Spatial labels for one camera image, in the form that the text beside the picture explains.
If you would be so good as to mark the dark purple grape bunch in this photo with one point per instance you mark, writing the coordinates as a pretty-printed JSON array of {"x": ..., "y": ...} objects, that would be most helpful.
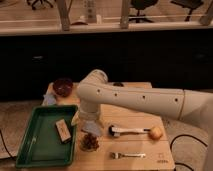
[{"x": 90, "y": 142}]

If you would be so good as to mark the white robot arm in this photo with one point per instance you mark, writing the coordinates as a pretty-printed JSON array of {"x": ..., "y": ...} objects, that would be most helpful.
[{"x": 192, "y": 107}]

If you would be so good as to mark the green plastic cup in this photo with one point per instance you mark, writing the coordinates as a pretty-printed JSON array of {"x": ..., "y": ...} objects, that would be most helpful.
[{"x": 81, "y": 146}]

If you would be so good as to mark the grey folded cloth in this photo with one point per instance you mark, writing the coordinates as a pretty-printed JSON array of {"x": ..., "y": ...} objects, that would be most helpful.
[{"x": 92, "y": 127}]

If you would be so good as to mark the dark red bowl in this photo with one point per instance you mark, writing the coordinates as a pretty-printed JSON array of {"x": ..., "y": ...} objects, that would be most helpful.
[{"x": 63, "y": 87}]

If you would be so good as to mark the light blue cloth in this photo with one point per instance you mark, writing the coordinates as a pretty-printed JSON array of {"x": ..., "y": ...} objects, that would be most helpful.
[{"x": 49, "y": 99}]

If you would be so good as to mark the wooden block in tray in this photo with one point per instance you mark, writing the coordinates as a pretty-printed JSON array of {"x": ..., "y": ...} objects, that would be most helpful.
[{"x": 63, "y": 131}]

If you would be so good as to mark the silver fork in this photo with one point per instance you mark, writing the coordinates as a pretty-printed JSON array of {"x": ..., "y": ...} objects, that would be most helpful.
[{"x": 117, "y": 155}]

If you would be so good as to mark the office chair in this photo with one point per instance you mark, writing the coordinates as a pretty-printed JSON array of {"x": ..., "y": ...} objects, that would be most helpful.
[
  {"x": 190, "y": 4},
  {"x": 35, "y": 3},
  {"x": 140, "y": 5}
]

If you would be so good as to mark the green plastic tray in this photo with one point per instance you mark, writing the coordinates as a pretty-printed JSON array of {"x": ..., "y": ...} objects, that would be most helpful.
[{"x": 41, "y": 145}]

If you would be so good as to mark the office chair left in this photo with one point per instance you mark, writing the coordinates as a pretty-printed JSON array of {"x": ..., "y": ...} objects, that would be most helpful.
[{"x": 35, "y": 3}]

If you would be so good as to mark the office chair right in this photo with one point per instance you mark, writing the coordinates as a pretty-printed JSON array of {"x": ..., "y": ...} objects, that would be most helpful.
[{"x": 190, "y": 4}]

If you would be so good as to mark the white handled brush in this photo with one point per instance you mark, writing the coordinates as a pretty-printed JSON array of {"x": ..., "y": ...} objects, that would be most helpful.
[{"x": 117, "y": 131}]

